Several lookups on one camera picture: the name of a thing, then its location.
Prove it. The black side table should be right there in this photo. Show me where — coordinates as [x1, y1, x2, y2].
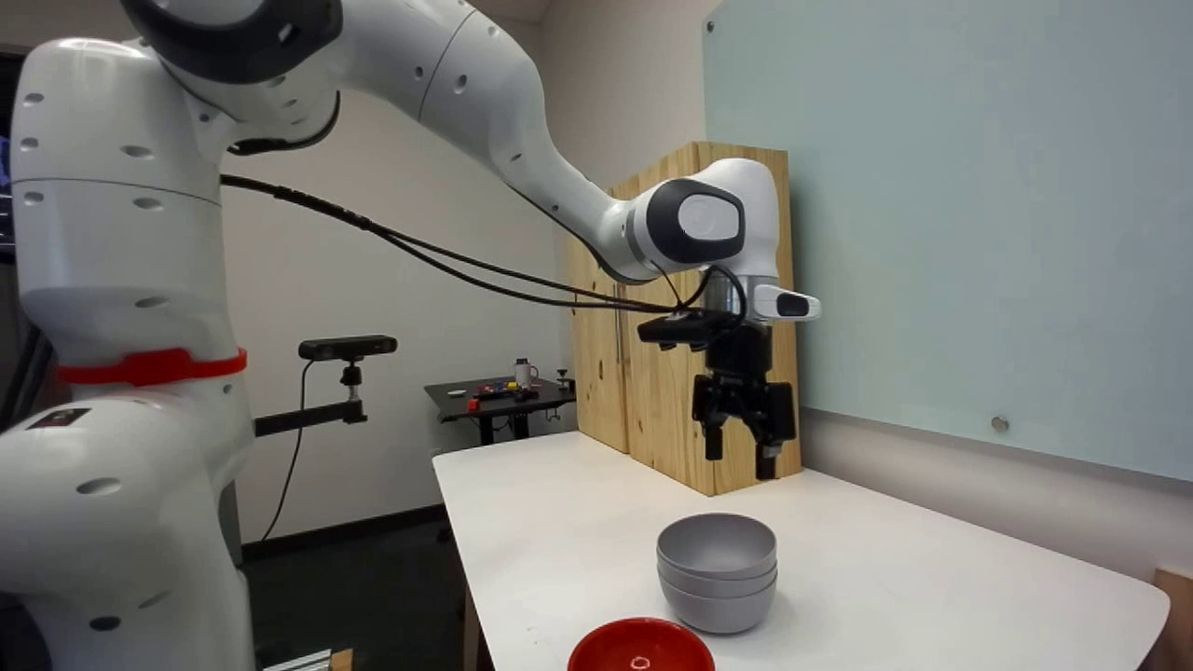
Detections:
[423, 369, 577, 447]

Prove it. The black stereo camera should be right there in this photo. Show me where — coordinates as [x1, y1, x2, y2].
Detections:
[296, 332, 404, 364]

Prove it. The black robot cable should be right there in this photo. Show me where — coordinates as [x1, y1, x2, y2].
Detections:
[220, 171, 682, 313]
[220, 176, 748, 317]

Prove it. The grey bowl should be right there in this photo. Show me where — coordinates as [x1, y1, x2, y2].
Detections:
[652, 509, 779, 583]
[655, 550, 779, 597]
[659, 563, 779, 640]

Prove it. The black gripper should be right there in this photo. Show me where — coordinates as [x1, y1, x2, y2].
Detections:
[690, 325, 798, 486]

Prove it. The glass whiteboard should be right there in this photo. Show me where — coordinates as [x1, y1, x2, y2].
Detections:
[700, 0, 1193, 486]

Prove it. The plywood board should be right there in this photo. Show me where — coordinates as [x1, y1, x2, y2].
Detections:
[568, 138, 805, 498]

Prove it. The red bowl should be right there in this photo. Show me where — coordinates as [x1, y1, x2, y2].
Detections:
[563, 615, 718, 671]

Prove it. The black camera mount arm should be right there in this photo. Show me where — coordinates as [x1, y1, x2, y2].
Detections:
[255, 356, 372, 441]

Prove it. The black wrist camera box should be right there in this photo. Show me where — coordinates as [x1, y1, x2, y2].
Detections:
[635, 309, 731, 351]

